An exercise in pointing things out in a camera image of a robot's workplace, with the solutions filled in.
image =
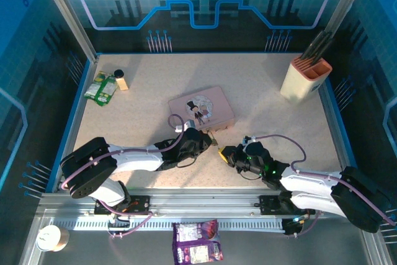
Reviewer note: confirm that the small metal key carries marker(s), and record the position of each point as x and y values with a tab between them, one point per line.
217	146

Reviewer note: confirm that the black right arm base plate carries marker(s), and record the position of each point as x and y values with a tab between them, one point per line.
270	204

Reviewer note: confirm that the aluminium mounting rail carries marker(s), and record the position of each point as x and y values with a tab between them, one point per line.
204	200

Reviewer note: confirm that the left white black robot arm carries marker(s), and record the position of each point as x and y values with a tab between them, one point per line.
136	159

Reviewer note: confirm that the small bottle with black cap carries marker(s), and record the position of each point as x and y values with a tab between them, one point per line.
121	82

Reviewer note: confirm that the pink tin box with cartoon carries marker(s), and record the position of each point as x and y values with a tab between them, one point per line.
201	103

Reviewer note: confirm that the paper cup with white lid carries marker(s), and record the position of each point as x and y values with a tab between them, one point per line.
51	238

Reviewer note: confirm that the purple snack packet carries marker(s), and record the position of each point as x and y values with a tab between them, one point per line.
197	243

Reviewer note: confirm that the green snack packet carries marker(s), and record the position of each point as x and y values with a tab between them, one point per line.
108	91
94	86

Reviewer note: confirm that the beige knife block orange top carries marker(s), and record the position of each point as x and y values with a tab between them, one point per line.
302	85

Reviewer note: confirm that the small brass padlock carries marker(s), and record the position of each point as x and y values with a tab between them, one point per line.
213	138

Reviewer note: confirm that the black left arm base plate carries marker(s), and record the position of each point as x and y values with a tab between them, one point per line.
139	203

